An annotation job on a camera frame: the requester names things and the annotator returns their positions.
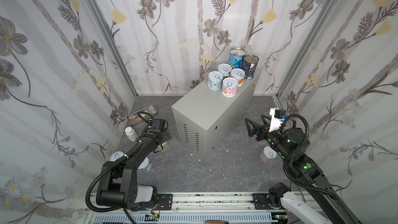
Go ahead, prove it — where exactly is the green can white lid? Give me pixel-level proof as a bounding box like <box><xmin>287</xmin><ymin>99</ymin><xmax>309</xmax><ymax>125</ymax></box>
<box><xmin>157</xmin><ymin>142</ymin><xmax>169</xmax><ymax>151</ymax></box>

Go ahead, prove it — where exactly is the pale pink can white lid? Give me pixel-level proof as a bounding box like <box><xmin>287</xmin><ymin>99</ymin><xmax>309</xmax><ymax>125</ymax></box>
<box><xmin>260</xmin><ymin>146</ymin><xmax>278</xmax><ymax>163</ymax></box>

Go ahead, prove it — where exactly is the orange can white lid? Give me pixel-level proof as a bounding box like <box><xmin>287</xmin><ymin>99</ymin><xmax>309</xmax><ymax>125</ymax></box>
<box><xmin>230</xmin><ymin>68</ymin><xmax>245</xmax><ymax>87</ymax></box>

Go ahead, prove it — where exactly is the dark navy food can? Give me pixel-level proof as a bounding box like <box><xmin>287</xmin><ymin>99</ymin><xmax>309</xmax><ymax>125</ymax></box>
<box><xmin>240</xmin><ymin>55</ymin><xmax>259</xmax><ymax>80</ymax></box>

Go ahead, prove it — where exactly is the light teal can white lid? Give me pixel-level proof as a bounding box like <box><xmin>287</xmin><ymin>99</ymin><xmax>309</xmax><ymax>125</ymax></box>
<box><xmin>207</xmin><ymin>71</ymin><xmax>223</xmax><ymax>90</ymax></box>

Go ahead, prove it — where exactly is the blue soup can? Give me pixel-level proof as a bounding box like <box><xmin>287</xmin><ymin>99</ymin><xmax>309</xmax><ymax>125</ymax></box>
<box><xmin>228</xmin><ymin>47</ymin><xmax>246</xmax><ymax>68</ymax></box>

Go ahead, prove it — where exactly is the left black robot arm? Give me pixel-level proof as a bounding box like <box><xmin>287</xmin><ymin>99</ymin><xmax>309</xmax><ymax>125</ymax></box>
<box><xmin>85</xmin><ymin>112</ymin><xmax>172</xmax><ymax>213</ymax></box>

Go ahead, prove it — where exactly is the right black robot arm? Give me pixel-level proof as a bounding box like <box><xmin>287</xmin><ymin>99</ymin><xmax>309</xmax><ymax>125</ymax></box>
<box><xmin>245</xmin><ymin>109</ymin><xmax>360</xmax><ymax>224</ymax></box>

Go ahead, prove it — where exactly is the white plastic bottle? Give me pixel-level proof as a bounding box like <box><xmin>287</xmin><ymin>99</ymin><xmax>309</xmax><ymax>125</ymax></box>
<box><xmin>124</xmin><ymin>127</ymin><xmax>138</xmax><ymax>142</ymax></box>

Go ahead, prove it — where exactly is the metal tray with contents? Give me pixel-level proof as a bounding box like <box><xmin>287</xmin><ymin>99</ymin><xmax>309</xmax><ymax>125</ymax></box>
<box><xmin>127</xmin><ymin>105</ymin><xmax>158</xmax><ymax>125</ymax></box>

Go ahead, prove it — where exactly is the teal grey can white lid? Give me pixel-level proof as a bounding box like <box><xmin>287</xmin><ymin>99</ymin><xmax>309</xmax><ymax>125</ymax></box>
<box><xmin>138</xmin><ymin>157</ymin><xmax>152</xmax><ymax>173</ymax></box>

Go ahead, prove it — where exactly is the grey metal cabinet box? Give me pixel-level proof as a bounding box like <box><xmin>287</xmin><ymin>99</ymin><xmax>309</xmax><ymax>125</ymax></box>
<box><xmin>172</xmin><ymin>71</ymin><xmax>261</xmax><ymax>160</ymax></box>

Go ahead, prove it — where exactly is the yellow can white lid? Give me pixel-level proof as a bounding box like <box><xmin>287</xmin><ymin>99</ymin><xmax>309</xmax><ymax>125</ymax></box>
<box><xmin>109</xmin><ymin>151</ymin><xmax>124</xmax><ymax>162</ymax></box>

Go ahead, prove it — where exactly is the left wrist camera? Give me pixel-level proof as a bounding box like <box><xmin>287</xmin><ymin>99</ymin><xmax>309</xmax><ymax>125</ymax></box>
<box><xmin>151</xmin><ymin>119</ymin><xmax>161</xmax><ymax>129</ymax></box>

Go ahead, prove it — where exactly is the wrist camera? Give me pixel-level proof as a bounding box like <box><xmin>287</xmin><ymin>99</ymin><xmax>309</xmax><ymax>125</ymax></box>
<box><xmin>269</xmin><ymin>107</ymin><xmax>287</xmax><ymax>132</ymax></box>
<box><xmin>151</xmin><ymin>119</ymin><xmax>161</xmax><ymax>129</ymax></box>

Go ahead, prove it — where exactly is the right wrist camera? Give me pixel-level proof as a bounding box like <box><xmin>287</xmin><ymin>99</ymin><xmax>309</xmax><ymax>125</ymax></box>
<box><xmin>269</xmin><ymin>107</ymin><xmax>287</xmax><ymax>132</ymax></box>

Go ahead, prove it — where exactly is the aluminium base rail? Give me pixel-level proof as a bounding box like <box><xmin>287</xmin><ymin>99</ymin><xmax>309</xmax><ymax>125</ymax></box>
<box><xmin>83</xmin><ymin>191</ymin><xmax>343</xmax><ymax>224</ymax></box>

